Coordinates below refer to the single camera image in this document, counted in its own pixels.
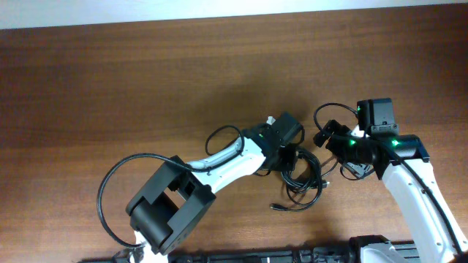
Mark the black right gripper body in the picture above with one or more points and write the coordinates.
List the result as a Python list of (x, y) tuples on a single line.
[(348, 147)]

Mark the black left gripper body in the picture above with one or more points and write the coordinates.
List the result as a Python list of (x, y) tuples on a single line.
[(286, 153)]

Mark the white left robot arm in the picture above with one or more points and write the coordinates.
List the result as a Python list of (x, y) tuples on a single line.
[(174, 199)]

